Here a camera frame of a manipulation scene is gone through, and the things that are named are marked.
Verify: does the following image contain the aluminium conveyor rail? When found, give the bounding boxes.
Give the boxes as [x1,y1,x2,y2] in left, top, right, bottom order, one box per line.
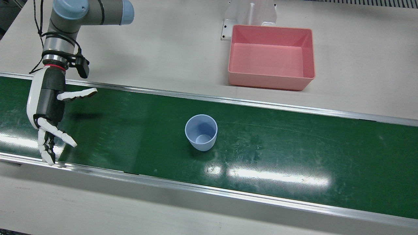
[0,72,418,127]
[0,152,418,228]

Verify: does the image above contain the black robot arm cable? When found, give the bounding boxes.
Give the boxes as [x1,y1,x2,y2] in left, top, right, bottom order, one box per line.
[29,0,82,74]

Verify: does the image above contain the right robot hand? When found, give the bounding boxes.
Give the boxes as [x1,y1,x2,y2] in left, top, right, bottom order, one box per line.
[27,66,98,166]

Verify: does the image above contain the pink plastic box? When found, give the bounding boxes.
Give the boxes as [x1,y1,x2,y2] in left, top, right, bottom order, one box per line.
[228,25,316,91]

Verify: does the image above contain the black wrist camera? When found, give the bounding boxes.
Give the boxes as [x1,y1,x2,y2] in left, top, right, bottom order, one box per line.
[70,55,90,79]

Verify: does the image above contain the white metal bracket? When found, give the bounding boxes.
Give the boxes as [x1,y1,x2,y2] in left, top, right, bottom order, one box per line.
[221,0,277,41]

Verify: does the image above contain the blue-grey plastic cup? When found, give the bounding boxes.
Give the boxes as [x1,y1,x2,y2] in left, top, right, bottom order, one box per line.
[185,114,218,151]

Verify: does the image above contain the green conveyor belt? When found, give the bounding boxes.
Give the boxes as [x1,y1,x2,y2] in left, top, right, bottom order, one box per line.
[0,76,418,220]

